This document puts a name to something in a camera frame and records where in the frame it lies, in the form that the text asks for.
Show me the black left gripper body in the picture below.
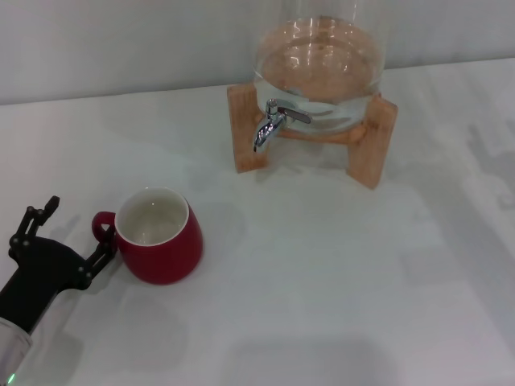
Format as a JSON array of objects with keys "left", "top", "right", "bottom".
[{"left": 0, "top": 236, "right": 93, "bottom": 335}]

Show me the glass water dispenser jar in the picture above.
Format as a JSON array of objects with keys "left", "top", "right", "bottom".
[{"left": 253, "top": 0, "right": 389, "bottom": 133}]

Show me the chrome faucet tap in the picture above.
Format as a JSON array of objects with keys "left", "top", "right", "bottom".
[{"left": 252, "top": 98, "right": 313, "bottom": 154}]

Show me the wooden dispenser stand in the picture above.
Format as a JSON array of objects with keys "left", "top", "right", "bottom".
[{"left": 226, "top": 82, "right": 398, "bottom": 190}]

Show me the red ceramic cup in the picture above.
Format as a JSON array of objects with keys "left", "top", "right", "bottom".
[{"left": 91, "top": 186, "right": 204, "bottom": 285}]

